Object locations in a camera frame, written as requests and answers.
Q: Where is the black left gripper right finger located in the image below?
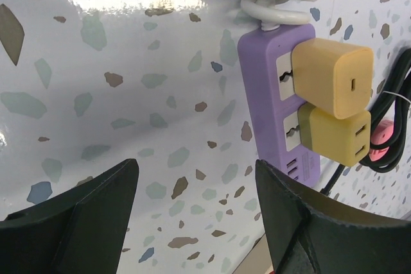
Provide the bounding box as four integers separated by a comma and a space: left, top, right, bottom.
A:
255, 160, 410, 273

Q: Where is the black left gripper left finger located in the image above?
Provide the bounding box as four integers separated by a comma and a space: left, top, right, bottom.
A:
1, 158, 139, 273

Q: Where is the olive yellow charger plug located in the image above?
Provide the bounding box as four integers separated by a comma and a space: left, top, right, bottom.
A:
297, 103, 371, 167

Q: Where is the pink square adapter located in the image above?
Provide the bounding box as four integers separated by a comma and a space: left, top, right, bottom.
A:
369, 119, 394, 162

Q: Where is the orange yellow charger plug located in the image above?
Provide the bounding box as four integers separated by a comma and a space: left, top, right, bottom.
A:
291, 38, 374, 119

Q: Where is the purple power strip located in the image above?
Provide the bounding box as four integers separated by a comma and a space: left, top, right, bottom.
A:
238, 24, 320, 187

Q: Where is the beige red power strip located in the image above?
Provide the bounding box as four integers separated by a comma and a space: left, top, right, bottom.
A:
246, 235, 274, 274

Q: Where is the black power cord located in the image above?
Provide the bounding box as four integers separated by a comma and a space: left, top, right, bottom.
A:
319, 47, 411, 196

